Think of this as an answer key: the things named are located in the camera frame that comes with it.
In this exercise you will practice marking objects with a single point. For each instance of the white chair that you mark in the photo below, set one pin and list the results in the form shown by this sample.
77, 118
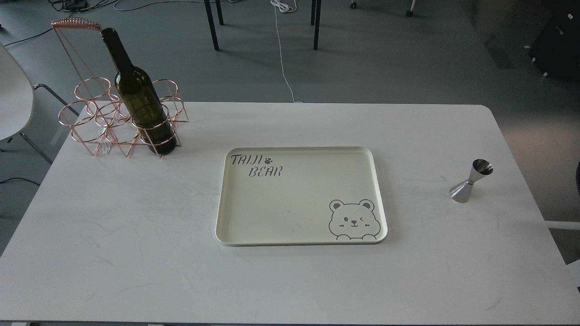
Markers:
17, 100

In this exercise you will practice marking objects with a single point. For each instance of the steel double jigger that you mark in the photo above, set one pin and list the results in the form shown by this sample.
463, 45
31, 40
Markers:
462, 191

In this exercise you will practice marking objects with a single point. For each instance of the black equipment box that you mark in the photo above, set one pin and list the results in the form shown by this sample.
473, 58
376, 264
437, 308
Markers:
556, 49

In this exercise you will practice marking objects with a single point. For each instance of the cream bear serving tray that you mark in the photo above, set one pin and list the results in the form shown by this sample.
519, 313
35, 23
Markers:
300, 196

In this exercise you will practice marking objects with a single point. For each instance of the copper wire bottle rack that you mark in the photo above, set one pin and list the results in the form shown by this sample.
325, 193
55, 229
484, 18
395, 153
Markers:
105, 121

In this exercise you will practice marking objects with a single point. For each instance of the dark green wine bottle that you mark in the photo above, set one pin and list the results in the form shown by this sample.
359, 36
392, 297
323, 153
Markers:
140, 98

